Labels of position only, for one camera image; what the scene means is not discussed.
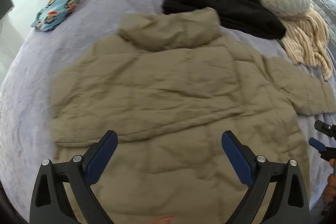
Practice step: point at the beige striped knit garment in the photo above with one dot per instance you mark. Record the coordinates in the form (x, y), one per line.
(306, 40)

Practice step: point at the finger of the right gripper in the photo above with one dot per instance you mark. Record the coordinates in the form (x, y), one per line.
(329, 130)
(326, 153)

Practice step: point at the khaki puffer jacket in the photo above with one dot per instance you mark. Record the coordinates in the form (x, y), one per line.
(169, 86)

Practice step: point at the black folded garment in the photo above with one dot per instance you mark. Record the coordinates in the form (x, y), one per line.
(248, 16)

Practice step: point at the blue monkey print garment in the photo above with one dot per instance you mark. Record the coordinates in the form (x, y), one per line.
(53, 14)

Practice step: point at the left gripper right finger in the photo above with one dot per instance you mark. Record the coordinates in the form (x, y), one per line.
(289, 202)

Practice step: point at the person's right hand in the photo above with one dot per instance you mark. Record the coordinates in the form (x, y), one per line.
(329, 192)

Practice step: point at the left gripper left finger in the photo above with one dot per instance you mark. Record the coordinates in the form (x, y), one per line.
(50, 203)

